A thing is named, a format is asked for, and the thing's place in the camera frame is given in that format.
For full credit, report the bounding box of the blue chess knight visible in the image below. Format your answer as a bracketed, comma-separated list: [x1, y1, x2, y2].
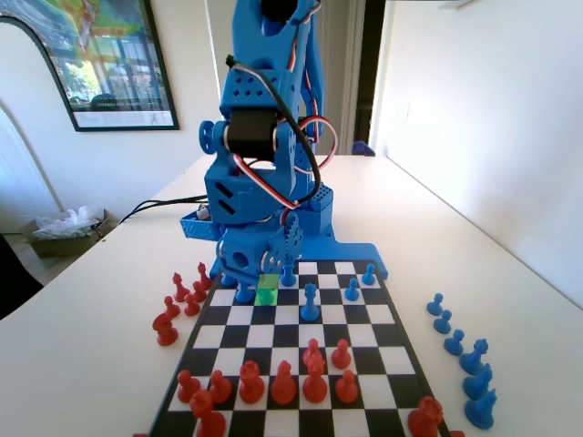
[464, 388, 498, 431]
[462, 362, 494, 401]

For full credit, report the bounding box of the red chess bishop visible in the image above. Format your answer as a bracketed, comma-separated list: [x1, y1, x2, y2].
[196, 261, 214, 291]
[271, 360, 297, 406]
[171, 271, 191, 303]

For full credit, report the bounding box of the clear plastic bag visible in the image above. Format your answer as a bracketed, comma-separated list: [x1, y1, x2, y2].
[32, 205, 105, 240]

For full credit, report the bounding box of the black white chessboard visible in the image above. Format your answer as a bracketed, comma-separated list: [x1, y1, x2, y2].
[145, 259, 455, 437]

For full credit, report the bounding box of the white arched board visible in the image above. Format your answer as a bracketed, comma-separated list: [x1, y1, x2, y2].
[0, 15, 67, 233]

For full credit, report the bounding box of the red white servo wire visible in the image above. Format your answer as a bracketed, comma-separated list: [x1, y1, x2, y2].
[231, 0, 341, 215]

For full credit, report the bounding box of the cardboard box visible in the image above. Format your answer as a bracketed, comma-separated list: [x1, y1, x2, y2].
[20, 208, 113, 259]

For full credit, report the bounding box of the framed wall poster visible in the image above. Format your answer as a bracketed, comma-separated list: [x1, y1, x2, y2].
[0, 0, 181, 133]

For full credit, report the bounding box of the black camera cable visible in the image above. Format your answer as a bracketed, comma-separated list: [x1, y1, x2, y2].
[225, 54, 325, 206]

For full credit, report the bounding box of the red chess knight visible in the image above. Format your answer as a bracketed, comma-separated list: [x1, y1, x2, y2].
[152, 311, 179, 348]

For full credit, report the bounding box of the blue arm base plate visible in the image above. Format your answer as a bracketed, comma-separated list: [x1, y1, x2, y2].
[210, 231, 391, 281]

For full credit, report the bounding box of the blue chess queen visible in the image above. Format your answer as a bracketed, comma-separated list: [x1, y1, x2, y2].
[299, 281, 321, 322]

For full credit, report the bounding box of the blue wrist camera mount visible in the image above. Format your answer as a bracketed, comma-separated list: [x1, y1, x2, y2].
[180, 204, 224, 241]

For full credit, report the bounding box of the black power cable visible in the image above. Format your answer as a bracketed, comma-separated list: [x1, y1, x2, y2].
[131, 198, 201, 211]
[118, 194, 209, 227]

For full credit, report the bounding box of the red chess queen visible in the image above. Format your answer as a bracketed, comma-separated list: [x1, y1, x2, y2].
[302, 356, 328, 405]

